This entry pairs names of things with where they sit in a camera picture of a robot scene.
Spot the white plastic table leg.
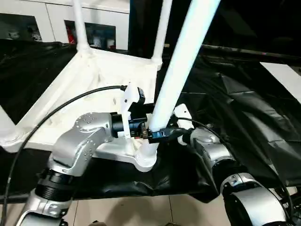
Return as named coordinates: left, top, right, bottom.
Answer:
left=138, top=0, right=222, bottom=165
left=71, top=0, right=91, bottom=52
left=0, top=103, right=18, bottom=142
left=151, top=0, right=174, bottom=64

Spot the white plastic table top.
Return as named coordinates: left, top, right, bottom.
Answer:
left=0, top=46, right=163, bottom=172

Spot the black table mat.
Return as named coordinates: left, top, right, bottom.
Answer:
left=0, top=39, right=301, bottom=204

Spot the dark metal rod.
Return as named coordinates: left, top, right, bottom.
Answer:
left=202, top=44, right=301, bottom=59

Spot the white flat board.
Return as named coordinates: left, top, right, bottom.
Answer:
left=260, top=62, right=301, bottom=104

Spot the black backdrop cloth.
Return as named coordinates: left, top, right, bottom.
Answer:
left=128, top=0, right=301, bottom=58

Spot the white glass-door cabinet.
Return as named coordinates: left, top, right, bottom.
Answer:
left=0, top=0, right=130, bottom=50

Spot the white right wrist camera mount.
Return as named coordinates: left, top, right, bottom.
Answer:
left=173, top=103, right=195, bottom=145

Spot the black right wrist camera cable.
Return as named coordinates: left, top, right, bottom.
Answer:
left=178, top=117, right=294, bottom=226

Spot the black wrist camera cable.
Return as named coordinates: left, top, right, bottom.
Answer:
left=0, top=85, right=127, bottom=226
left=178, top=117, right=294, bottom=226

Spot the black left wrist camera cable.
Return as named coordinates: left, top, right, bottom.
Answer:
left=0, top=85, right=127, bottom=226

